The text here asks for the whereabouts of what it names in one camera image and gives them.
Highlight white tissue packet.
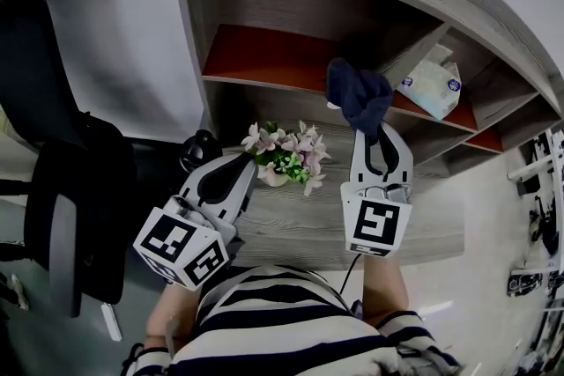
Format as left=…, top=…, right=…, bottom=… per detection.
left=394, top=43, right=464, bottom=122

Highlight black mesh office chair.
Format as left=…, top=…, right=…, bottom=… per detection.
left=0, top=0, right=137, bottom=319

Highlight pink flowers in white pot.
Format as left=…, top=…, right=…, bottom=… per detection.
left=240, top=119, right=333, bottom=198

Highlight grey wooden shelf unit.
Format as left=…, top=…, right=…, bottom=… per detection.
left=167, top=0, right=564, bottom=181

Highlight dark blue wiping cloth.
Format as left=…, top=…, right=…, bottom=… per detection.
left=325, top=57, right=395, bottom=143

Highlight person's left forearm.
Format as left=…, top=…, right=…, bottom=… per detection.
left=145, top=280, right=204, bottom=343

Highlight white rack with black devices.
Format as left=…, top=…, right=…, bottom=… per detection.
left=505, top=129, right=564, bottom=301

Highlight white power strip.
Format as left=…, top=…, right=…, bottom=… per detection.
left=100, top=302, right=123, bottom=343

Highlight grey wood-grain table top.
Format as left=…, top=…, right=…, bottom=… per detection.
left=205, top=117, right=466, bottom=275

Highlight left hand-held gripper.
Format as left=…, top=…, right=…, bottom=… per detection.
left=131, top=152, right=260, bottom=291

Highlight person's right forearm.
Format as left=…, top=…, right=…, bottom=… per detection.
left=360, top=252, right=410, bottom=328

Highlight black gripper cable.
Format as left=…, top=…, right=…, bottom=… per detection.
left=338, top=252, right=363, bottom=297

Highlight person's striped shirt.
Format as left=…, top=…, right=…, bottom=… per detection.
left=130, top=262, right=464, bottom=376

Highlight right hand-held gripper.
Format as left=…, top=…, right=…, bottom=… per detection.
left=338, top=121, right=415, bottom=260

